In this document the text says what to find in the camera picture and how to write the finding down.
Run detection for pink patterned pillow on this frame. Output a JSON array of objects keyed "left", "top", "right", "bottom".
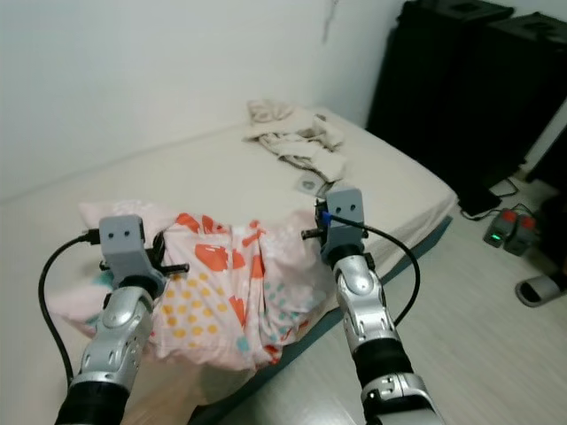
[{"left": 49, "top": 199, "right": 338, "bottom": 371}]

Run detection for small flat packet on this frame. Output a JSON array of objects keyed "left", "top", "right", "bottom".
[{"left": 299, "top": 173, "right": 329, "bottom": 196}]

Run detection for white bed mattress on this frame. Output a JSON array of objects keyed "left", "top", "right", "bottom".
[{"left": 0, "top": 108, "right": 459, "bottom": 425}]

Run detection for beige crumpled clothes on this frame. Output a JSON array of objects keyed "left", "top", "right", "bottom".
[{"left": 244, "top": 97, "right": 346, "bottom": 182}]

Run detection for flat black device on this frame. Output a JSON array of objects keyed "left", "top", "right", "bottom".
[{"left": 459, "top": 188, "right": 501, "bottom": 218}]

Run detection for grey charger with green light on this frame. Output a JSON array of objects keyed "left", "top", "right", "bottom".
[{"left": 484, "top": 210, "right": 517, "bottom": 249}]

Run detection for tall black case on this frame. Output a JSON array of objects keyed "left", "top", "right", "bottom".
[
  {"left": 365, "top": 0, "right": 515, "bottom": 191},
  {"left": 461, "top": 11, "right": 567, "bottom": 191}
]

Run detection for grey charger with red top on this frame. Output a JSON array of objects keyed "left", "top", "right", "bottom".
[{"left": 505, "top": 215, "right": 540, "bottom": 258}]

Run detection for grey slipper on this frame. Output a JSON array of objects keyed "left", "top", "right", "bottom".
[{"left": 516, "top": 273, "right": 567, "bottom": 308}]

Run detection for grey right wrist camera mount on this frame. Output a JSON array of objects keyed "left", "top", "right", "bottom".
[{"left": 323, "top": 188, "right": 366, "bottom": 251}]

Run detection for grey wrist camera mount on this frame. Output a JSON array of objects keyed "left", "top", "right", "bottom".
[
  {"left": 97, "top": 215, "right": 150, "bottom": 280},
  {"left": 323, "top": 188, "right": 366, "bottom": 251}
]

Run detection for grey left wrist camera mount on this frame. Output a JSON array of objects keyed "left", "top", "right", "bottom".
[{"left": 97, "top": 215, "right": 150, "bottom": 280}]

